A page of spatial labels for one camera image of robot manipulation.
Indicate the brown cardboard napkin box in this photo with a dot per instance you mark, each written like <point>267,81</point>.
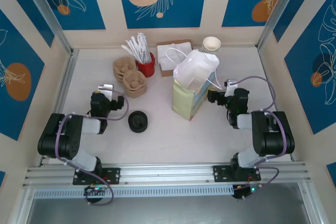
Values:
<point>166,73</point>

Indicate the grey metal panel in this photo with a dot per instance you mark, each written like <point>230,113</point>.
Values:
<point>168,211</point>

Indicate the white paper napkin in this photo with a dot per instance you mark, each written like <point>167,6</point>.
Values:
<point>168,53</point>

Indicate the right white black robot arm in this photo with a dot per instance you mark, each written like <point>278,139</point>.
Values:
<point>275,140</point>

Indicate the aluminium side rail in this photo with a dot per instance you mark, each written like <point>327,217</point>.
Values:
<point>64,90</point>

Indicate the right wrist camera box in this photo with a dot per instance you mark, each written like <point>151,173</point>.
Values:
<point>231,83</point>

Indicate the aluminium frame post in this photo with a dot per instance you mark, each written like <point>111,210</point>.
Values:
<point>47,11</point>
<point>278,11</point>

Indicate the wide aluminium base rail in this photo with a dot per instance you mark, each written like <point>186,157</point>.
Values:
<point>168,174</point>

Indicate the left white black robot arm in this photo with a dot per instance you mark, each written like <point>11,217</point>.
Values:
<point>65,140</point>

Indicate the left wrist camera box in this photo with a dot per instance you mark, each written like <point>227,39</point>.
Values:
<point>105,88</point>

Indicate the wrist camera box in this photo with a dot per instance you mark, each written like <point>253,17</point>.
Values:
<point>105,88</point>
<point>231,83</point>

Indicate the white wrapped straw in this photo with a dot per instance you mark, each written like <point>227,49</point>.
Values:
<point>141,43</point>
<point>133,48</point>
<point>130,52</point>
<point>137,46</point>
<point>145,45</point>

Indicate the yellow-green paper takeout bag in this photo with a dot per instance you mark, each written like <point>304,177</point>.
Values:
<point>183,98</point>

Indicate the red straw holder cup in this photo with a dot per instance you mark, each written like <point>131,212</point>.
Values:
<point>147,69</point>

